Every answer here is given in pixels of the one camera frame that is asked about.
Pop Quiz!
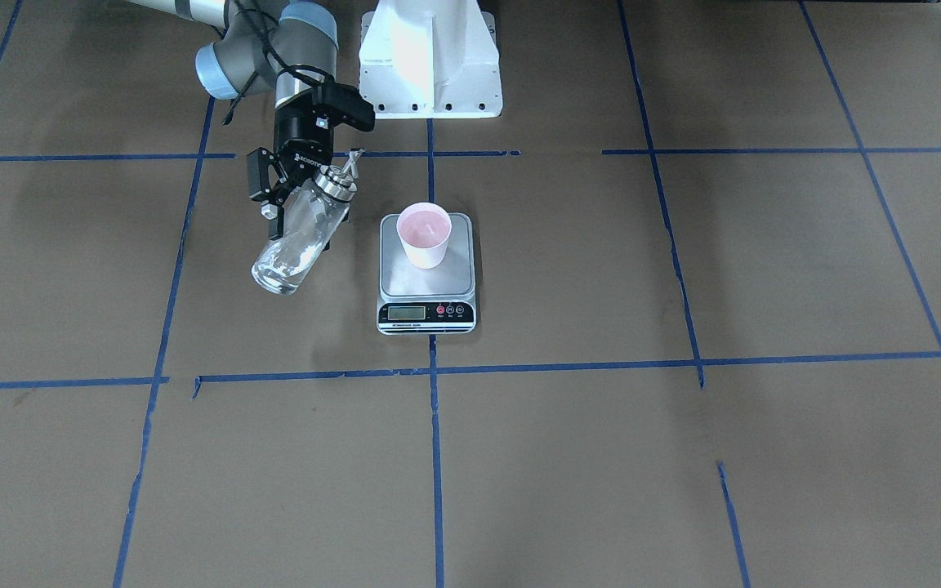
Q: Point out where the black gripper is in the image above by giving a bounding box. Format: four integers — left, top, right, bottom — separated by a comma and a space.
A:
246, 82, 376, 241

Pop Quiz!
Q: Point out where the glass sauce bottle metal spout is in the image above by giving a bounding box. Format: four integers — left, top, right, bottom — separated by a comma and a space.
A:
251, 149, 363, 296

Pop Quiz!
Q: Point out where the pink plastic cup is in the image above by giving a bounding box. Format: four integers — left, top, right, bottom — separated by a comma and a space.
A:
396, 203, 453, 270

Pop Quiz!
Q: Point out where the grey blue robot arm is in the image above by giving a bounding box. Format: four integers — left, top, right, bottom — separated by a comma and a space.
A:
146, 1, 376, 239

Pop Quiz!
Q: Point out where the white digital kitchen scale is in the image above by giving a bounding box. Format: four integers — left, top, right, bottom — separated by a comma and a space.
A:
377, 213, 478, 335

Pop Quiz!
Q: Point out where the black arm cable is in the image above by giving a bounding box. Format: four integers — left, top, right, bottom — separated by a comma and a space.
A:
224, 0, 332, 127

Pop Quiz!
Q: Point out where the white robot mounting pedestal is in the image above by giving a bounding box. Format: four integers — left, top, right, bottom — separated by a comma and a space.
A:
359, 1, 504, 120

